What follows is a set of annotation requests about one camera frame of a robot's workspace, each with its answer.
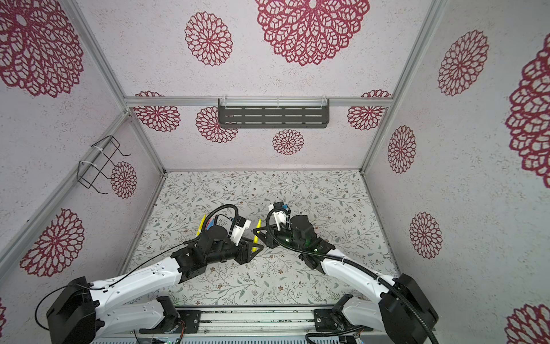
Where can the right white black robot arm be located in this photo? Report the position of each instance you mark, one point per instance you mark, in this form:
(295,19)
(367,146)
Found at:
(395,306)

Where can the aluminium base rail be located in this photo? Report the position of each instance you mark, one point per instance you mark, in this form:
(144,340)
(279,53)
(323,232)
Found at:
(258,320)

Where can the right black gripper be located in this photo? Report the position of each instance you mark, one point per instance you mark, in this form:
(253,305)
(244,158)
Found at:
(270,241)

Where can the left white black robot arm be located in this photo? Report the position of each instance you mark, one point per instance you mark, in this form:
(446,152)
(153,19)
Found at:
(85,311)

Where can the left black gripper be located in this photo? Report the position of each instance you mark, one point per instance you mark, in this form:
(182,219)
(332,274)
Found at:
(245,248)

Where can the dark grey wall shelf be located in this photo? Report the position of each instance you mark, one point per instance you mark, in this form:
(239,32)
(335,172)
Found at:
(266,115)

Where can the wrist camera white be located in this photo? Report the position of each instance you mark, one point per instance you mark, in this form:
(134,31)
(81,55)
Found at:
(281,215)
(240,225)

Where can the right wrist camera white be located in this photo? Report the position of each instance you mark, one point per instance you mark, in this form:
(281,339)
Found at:
(281,215)

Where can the black wire wall basket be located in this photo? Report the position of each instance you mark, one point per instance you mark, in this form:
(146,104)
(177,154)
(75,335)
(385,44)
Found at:
(90,170)

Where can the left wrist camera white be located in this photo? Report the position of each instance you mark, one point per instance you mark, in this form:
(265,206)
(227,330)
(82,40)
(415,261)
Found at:
(240,225)

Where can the yellow highlighter pen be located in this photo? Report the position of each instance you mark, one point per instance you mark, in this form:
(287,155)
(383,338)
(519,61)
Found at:
(256,239)
(201,225)

